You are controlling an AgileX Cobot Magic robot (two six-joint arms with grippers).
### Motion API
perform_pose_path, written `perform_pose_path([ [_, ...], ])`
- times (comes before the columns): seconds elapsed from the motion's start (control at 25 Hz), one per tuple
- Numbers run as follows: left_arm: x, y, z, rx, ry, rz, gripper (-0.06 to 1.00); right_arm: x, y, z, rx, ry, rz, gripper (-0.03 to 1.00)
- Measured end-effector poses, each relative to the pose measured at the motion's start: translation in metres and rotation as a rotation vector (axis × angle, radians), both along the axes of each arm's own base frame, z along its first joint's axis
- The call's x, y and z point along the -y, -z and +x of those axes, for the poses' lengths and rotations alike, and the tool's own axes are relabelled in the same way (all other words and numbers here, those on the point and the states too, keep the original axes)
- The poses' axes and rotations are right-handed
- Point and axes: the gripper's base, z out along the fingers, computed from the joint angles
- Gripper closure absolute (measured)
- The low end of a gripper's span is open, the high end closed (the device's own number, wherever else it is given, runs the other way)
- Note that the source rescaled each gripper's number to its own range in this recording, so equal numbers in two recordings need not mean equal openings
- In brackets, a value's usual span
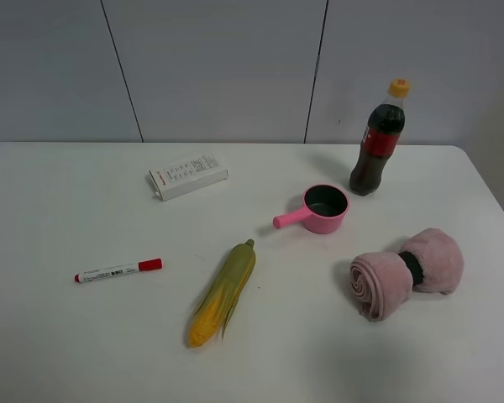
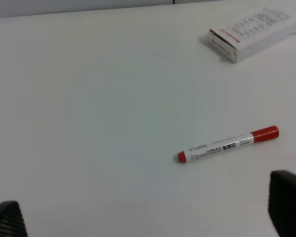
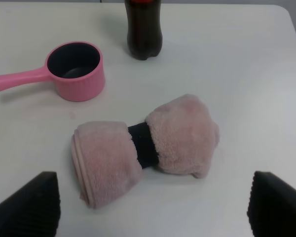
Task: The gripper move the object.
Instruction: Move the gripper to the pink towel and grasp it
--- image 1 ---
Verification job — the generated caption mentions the toy corn cob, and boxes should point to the toy corn cob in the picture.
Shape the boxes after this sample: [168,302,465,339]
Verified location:
[187,239,256,348]

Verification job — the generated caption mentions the white cardboard box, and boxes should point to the white cardboard box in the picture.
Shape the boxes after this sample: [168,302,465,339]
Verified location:
[149,154,228,202]

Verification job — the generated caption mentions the pink toy saucepan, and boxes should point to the pink toy saucepan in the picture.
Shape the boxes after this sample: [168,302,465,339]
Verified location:
[272,184,349,234]

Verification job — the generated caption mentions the rolled pink towel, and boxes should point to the rolled pink towel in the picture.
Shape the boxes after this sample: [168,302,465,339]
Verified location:
[349,228,464,322]

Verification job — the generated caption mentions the red white marker pen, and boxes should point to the red white marker pen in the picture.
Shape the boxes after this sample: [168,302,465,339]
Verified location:
[74,259,164,284]

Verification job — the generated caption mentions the cola bottle yellow cap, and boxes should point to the cola bottle yellow cap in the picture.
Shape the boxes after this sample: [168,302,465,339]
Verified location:
[349,79,410,196]

